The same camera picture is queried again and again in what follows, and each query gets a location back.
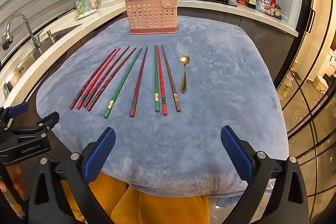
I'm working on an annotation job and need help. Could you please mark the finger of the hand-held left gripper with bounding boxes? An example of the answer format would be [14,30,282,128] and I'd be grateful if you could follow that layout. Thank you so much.
[5,112,60,141]
[0,102,29,132]

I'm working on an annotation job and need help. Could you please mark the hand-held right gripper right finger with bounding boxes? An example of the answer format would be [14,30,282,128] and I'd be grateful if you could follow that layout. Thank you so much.
[220,126,310,224]

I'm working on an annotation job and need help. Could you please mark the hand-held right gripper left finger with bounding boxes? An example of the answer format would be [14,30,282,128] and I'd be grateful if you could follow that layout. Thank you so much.
[28,127,116,224]

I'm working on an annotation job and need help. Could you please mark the green chopstick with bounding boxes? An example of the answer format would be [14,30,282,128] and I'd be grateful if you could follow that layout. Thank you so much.
[104,48,143,119]
[154,45,160,113]

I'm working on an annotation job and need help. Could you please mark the dark red chopstick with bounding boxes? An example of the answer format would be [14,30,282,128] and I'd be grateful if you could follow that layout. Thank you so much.
[70,49,117,109]
[83,46,130,108]
[87,47,137,111]

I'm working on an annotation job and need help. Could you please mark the bright red chopstick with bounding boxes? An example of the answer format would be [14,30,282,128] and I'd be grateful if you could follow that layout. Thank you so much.
[77,48,121,110]
[157,46,168,116]

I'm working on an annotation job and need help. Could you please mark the maroon chopstick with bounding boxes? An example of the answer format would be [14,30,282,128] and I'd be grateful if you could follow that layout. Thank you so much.
[130,47,148,118]

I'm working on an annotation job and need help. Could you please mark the gold flower-shaped spoon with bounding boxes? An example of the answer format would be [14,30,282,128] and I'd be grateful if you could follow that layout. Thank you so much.
[179,55,190,93]

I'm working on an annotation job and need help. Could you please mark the brown chopstick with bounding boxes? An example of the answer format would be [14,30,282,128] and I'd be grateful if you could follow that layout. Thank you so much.
[161,45,181,113]

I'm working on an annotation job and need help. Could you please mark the pink perforated utensil holder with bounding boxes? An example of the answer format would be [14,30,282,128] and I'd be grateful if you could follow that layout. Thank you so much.
[125,0,179,35]

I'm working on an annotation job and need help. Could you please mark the blue-grey plush blanket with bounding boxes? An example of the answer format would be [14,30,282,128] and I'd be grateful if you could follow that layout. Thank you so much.
[35,15,289,207]

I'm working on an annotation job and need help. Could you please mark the stainless steel sink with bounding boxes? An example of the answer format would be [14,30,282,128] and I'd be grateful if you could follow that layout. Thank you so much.
[1,23,82,94]

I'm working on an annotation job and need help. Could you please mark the yellow trousers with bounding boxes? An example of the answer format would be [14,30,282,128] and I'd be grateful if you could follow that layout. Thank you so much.
[60,172,210,224]

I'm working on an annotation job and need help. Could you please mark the chrome kitchen faucet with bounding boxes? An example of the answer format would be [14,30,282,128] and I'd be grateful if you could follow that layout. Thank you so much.
[2,13,45,51]

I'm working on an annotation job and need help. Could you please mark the patterned plate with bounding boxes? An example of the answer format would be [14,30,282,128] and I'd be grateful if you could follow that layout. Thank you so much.
[74,10,98,20]

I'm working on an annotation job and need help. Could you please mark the green dish soap bottle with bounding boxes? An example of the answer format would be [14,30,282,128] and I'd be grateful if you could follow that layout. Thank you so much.
[76,0,86,17]

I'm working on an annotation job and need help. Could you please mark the small dark jar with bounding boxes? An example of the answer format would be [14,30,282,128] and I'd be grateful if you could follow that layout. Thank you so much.
[273,4,283,20]

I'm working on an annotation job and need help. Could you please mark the red and white cereal bag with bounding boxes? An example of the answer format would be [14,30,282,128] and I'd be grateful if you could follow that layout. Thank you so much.
[257,0,278,16]

